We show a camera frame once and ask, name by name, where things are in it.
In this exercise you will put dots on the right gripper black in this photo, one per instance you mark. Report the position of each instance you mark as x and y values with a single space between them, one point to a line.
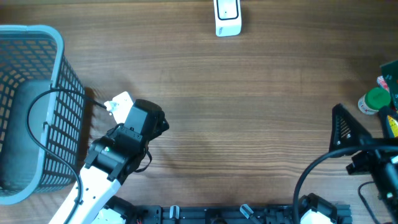
354 137

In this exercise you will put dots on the green lid glass jar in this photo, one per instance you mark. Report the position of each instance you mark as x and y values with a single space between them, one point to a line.
371 102

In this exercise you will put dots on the yellow red sauce bottle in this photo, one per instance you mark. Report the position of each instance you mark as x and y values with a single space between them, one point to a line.
392 123

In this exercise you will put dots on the small red tissue box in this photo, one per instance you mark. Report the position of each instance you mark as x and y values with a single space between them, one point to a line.
382 83

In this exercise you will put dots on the green 3M gloves packet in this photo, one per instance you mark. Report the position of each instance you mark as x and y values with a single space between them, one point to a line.
390 75

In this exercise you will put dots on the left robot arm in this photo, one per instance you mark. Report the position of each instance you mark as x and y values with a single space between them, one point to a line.
110 160

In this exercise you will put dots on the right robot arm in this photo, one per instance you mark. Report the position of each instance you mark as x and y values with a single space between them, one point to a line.
385 179

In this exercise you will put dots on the grey plastic mesh basket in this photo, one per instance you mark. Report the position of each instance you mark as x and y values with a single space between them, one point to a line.
41 112

